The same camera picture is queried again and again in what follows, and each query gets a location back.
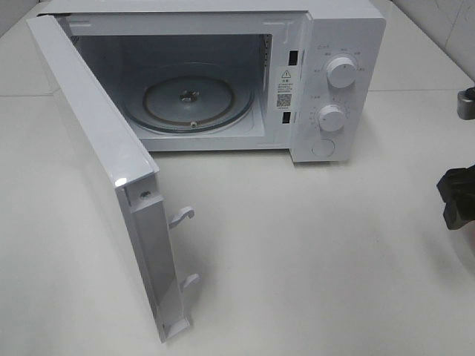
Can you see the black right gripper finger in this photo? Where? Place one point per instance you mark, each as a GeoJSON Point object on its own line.
{"type": "Point", "coordinates": [466, 104]}
{"type": "Point", "coordinates": [456, 188]}

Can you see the white timer knob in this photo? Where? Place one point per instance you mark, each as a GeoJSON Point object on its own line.
{"type": "Point", "coordinates": [331, 118]}

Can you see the round white door button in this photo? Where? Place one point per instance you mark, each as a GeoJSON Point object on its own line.
{"type": "Point", "coordinates": [323, 148]}

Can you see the white microwave door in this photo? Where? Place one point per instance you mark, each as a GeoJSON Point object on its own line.
{"type": "Point", "coordinates": [120, 172]}

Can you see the upper white power knob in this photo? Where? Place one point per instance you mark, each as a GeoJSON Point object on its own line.
{"type": "Point", "coordinates": [341, 71]}

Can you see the white microwave oven body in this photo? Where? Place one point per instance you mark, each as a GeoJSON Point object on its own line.
{"type": "Point", "coordinates": [120, 38]}

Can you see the white warning label sticker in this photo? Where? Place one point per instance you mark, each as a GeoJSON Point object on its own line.
{"type": "Point", "coordinates": [285, 87]}

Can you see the glass microwave turntable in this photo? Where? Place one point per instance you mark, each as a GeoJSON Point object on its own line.
{"type": "Point", "coordinates": [188, 98]}

